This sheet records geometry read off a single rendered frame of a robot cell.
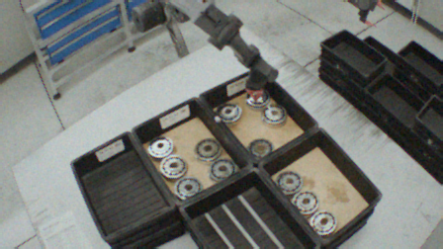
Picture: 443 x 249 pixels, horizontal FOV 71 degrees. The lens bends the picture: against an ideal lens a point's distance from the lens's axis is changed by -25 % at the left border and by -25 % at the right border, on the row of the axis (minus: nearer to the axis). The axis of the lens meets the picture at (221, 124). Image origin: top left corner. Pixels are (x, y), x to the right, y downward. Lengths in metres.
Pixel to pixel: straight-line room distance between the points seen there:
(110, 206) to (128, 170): 0.18
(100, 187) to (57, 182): 0.35
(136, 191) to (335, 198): 0.73
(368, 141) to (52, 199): 1.48
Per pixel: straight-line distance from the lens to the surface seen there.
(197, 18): 1.05
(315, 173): 1.47
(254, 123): 1.60
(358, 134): 1.79
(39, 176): 1.90
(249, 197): 1.41
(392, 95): 2.53
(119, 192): 1.50
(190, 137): 1.58
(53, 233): 1.69
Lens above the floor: 2.04
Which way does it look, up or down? 49 degrees down
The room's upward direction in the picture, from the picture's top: 7 degrees counter-clockwise
